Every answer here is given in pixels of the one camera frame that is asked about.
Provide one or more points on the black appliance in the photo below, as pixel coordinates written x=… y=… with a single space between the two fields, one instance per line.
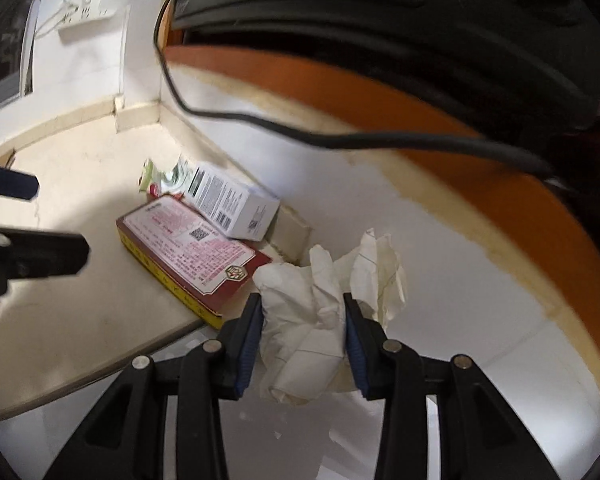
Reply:
x=380 y=10

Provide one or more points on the dark window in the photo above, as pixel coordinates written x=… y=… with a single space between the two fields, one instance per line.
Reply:
x=0 y=50

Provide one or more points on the white paper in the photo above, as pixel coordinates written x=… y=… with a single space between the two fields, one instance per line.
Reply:
x=305 y=320

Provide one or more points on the green white wrapper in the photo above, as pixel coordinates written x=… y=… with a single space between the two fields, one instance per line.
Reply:
x=152 y=175

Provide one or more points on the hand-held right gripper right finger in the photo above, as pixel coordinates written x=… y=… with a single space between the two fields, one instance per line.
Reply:
x=355 y=345

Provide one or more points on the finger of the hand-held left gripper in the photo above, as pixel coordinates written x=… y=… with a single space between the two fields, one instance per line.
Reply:
x=35 y=255
x=10 y=182

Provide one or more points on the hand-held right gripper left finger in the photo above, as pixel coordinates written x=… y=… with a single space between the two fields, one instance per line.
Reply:
x=247 y=345

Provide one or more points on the small white box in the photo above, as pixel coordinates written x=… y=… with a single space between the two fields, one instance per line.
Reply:
x=230 y=200

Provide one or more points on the red and yellow box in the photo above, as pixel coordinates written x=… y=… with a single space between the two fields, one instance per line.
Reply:
x=190 y=250

